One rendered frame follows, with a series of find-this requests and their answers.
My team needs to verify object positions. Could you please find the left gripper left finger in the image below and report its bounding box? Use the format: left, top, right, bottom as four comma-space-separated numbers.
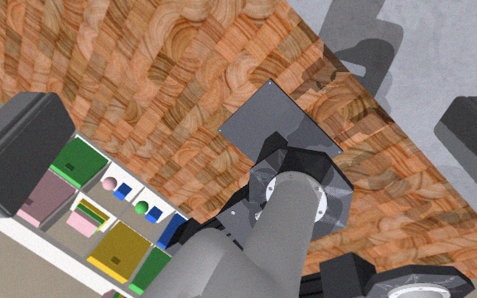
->
0, 92, 75, 219

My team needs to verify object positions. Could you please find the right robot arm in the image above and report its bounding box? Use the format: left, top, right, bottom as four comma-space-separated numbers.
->
388, 283, 451, 298

